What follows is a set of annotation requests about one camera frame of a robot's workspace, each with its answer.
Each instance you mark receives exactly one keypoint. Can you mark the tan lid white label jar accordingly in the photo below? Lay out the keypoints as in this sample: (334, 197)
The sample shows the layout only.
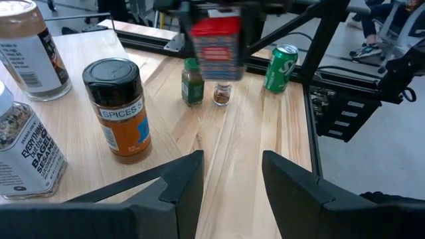
(30, 59)

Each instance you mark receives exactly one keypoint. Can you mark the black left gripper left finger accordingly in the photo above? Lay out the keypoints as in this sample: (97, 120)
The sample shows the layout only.
(182, 199)

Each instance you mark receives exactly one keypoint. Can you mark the black aluminium table frame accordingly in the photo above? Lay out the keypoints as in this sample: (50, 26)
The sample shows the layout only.
(327, 33)

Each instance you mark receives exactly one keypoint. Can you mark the green lid spice jar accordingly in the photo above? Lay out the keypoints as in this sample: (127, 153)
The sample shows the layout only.
(192, 89)

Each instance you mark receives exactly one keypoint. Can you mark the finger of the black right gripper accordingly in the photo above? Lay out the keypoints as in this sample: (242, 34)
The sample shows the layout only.
(251, 23)
(189, 23)

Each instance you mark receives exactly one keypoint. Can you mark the small glass spice jar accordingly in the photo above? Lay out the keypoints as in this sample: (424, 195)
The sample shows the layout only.
(221, 96)

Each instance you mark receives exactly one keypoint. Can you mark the red lid paprika tin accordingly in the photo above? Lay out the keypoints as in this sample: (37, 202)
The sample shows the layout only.
(217, 53)

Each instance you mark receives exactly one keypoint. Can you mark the person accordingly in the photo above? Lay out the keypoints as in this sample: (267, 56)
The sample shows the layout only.
(372, 23)

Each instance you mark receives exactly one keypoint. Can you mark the grey office chair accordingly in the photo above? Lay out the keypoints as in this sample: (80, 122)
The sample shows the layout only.
(388, 30)

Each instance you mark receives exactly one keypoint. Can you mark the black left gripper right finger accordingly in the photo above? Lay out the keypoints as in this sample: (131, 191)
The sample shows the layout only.
(299, 206)

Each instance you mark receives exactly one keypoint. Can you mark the black control box white labels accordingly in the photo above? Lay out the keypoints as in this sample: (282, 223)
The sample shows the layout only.
(345, 123)

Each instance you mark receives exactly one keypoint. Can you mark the bagel seasoning glass jar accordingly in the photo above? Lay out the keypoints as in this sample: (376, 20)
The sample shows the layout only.
(33, 156)

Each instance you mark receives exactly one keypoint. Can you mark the orange spice jar black lid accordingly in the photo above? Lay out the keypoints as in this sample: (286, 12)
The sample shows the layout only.
(123, 132)

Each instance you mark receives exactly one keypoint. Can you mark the green soda can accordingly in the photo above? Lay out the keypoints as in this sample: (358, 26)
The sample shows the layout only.
(280, 71)

